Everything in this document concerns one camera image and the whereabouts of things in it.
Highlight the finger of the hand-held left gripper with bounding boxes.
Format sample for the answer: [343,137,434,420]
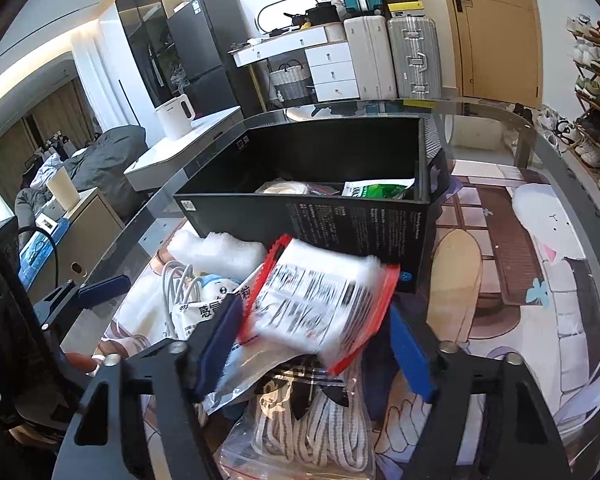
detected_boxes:
[32,274,132,332]

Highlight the dark glass wardrobe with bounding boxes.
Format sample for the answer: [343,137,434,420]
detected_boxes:
[115,0,184,109]

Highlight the black cable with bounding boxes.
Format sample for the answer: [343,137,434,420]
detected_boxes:
[18,230,62,287]

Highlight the white charging cable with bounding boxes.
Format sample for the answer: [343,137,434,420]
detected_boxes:
[160,261,204,347]

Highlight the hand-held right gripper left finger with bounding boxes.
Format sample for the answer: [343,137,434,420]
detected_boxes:
[55,296,246,480]

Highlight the printed cartoon table mat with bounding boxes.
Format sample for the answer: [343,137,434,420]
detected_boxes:
[100,157,600,480]

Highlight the white foam wrap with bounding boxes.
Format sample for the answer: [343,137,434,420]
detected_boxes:
[167,230,268,282]

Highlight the shoe rack with shoes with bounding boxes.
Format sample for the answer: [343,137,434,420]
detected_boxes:
[564,14,600,197]

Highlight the white electric kettle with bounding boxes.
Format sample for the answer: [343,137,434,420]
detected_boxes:
[154,92,197,141]

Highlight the beige bedside cabinet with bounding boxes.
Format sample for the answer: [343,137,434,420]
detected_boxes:
[17,187,127,306]

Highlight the white vanity desk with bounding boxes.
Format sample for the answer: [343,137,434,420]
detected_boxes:
[231,25,362,112]

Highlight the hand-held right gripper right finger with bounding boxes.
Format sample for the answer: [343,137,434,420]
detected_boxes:
[389,309,572,480]

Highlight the oval mirror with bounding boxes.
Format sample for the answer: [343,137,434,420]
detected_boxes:
[257,0,324,37]

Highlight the red-edged zip bag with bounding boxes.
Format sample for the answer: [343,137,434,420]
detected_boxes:
[235,234,402,376]

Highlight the group of loose sneakers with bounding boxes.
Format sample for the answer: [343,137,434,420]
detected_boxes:
[512,104,582,153]

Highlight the brown curtains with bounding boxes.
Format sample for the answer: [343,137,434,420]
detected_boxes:
[0,79,97,192]

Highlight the wooden door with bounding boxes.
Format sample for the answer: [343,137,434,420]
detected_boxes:
[440,0,544,99]

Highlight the green and white packet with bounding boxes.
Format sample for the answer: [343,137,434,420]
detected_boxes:
[342,178,416,202]

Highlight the white rolled cloth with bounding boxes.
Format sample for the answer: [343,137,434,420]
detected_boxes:
[255,183,309,196]

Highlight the white medicine packet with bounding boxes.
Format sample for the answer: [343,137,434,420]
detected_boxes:
[174,285,291,416]

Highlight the black refrigerator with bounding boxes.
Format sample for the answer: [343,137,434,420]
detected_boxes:
[167,0,262,118]

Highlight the woven grey white basket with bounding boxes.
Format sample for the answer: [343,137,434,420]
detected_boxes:
[269,59,314,102]

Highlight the person's left hand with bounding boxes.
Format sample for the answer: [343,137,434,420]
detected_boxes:
[64,352,103,377]

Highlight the white side cabinet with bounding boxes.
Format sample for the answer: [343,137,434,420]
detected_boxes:
[124,106,245,192]

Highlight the black cardboard box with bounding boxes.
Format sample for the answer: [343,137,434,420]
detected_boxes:
[172,112,453,296]

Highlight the white suitcase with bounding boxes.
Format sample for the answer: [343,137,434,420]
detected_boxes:
[343,15,399,101]

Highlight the clear bag of white shoelaces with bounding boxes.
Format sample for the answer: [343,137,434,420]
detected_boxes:
[215,350,381,480]

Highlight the blue box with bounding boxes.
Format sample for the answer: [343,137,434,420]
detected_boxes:
[19,220,71,287]

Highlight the white plush toy blue hat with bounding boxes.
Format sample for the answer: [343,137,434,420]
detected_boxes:
[200,274,246,306]

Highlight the silver suitcase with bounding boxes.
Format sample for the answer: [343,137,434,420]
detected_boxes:
[387,16,444,101]

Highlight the black bag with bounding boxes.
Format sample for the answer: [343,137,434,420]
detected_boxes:
[304,2,342,26]

